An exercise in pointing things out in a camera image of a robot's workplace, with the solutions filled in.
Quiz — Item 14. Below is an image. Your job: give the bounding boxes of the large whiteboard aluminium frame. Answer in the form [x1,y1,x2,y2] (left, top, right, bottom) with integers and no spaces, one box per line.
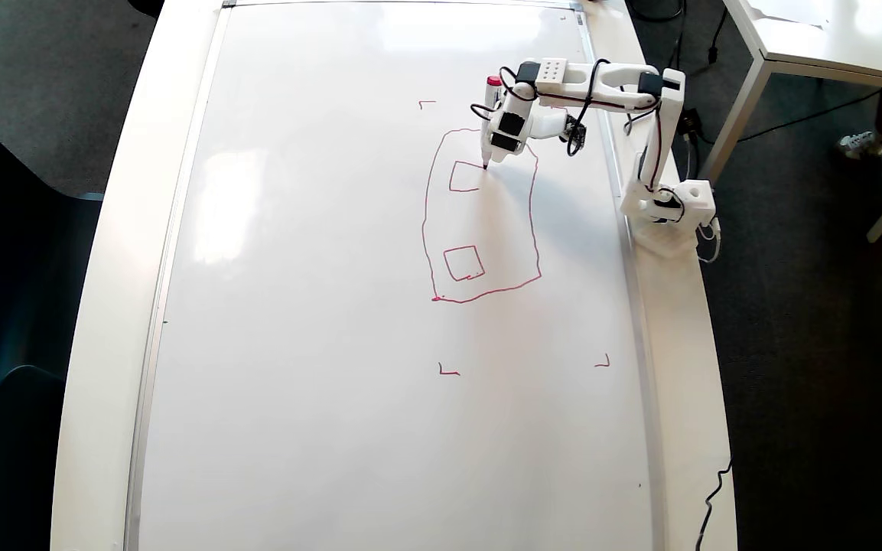
[123,0,669,551]

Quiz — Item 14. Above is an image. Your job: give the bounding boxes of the black cable with plug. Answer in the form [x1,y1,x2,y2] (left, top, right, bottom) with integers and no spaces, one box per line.
[707,0,727,64]

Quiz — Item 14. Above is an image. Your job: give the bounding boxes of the thin black floor cable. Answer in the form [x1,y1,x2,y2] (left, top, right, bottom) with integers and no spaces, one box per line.
[737,88,882,144]

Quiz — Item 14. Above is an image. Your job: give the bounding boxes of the white cable at base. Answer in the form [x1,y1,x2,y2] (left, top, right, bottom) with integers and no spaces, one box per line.
[698,218,722,264]

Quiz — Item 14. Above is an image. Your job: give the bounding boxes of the white marker pen red ends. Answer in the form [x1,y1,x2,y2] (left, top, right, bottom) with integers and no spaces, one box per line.
[481,75,505,170]

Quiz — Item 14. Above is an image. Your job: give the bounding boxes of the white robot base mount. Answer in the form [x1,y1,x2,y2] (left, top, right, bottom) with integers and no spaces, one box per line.
[623,180,718,259]

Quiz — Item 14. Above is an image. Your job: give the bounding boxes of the wrist camera on white bracket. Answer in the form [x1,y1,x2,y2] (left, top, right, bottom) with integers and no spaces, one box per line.
[532,115,589,152]

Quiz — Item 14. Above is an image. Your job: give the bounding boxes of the grey sneaker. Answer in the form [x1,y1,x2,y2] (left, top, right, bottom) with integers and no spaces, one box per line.
[838,131,882,161]

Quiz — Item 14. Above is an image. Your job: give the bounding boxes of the black adapter cable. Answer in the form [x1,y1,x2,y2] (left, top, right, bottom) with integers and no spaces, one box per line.
[674,0,692,71]

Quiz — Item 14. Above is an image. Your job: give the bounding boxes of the white gripper black motors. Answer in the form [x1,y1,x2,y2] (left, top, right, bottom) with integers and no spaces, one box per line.
[486,90,539,166]

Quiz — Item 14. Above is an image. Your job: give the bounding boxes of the white side table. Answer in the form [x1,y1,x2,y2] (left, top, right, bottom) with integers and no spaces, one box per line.
[722,0,882,243]

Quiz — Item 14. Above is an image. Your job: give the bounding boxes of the black camera cable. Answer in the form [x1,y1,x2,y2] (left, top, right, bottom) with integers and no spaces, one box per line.
[567,0,686,158]

